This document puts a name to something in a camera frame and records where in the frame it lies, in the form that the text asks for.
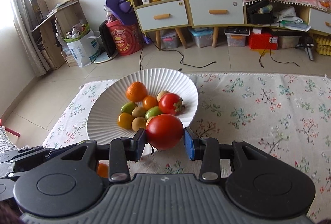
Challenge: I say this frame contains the wooden cabinet white drawers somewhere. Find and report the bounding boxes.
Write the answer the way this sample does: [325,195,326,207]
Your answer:
[132,0,247,48]

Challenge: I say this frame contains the purple plush toy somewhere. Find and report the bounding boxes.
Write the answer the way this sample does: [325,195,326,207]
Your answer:
[106,0,137,25]

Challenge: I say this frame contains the long low sideboard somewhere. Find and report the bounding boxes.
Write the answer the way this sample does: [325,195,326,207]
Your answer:
[244,0,330,35]

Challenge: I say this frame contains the clear storage bin blue lid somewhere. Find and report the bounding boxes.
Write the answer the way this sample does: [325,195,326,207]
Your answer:
[188,27,213,48]

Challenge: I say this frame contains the small mandarin orange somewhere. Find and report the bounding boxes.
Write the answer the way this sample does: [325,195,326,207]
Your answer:
[97,163,109,178]

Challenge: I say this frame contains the orange cherry tomato front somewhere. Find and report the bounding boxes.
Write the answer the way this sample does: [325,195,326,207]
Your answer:
[143,95,158,111]

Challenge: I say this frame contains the red tomato back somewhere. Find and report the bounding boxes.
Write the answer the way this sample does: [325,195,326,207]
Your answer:
[158,93,185,116]

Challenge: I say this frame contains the clear storage bin black lid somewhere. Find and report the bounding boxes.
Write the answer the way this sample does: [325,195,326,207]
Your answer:
[224,27,250,46]

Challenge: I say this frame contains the yellow orange cherry tomato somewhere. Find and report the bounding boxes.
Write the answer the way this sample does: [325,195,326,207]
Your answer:
[117,113,134,129]

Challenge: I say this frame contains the green jujube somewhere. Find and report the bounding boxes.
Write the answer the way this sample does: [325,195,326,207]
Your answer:
[145,106,163,120]
[121,102,137,114]

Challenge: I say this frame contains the black power cable on floor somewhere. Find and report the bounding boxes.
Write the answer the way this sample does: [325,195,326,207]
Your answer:
[138,32,217,71]

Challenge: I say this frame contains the wooden bookshelf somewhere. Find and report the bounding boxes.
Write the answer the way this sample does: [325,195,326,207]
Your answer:
[30,0,87,70]

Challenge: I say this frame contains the red tomato front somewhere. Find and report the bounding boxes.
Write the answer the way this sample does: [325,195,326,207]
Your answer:
[145,114,184,150]

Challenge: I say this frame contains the large mandarin orange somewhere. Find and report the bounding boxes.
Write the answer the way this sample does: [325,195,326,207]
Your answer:
[126,81,148,102]

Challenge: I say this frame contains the white ribbed plate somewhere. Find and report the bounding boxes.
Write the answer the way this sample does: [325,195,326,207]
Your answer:
[86,68,199,144]

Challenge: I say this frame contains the red tomato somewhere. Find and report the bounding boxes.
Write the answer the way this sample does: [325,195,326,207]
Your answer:
[158,93,185,116]
[145,114,184,150]

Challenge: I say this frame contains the red snack bucket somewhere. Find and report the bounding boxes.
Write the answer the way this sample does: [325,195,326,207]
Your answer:
[106,20,143,56]

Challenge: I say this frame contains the clear storage bin left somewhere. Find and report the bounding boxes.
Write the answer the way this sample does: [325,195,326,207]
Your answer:
[161,29,180,49]

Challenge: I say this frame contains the red box under sideboard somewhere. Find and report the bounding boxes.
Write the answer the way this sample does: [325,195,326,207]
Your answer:
[248,33,278,50]

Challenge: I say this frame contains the white paper shopping bag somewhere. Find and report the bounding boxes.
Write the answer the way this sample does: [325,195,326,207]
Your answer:
[65,24,101,67]

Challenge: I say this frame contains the black panel heater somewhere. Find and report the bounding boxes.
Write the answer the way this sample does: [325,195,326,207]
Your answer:
[99,20,118,60]

